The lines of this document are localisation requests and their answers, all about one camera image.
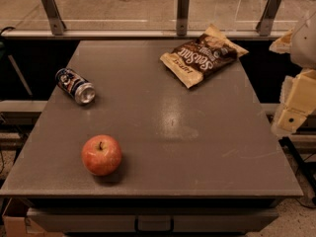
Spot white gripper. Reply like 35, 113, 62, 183
269, 6, 316, 136

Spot blue pepsi can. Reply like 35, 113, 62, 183
55, 68, 96, 105

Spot brown sea salt chip bag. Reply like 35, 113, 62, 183
160, 25, 248, 89

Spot red apple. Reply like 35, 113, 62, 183
81, 134, 122, 176

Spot grey table drawer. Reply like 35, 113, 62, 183
27, 208, 278, 234

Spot cardboard box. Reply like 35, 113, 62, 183
2, 198, 64, 237

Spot metal rail bar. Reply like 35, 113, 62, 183
2, 29, 286, 40

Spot right metal bracket post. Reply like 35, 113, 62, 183
256, 0, 282, 37

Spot metal bracket post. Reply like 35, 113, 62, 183
176, 0, 190, 36
40, 0, 66, 36
256, 0, 282, 37

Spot middle metal bracket post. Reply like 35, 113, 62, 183
176, 0, 190, 36

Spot left metal bracket post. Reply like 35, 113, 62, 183
40, 0, 66, 36

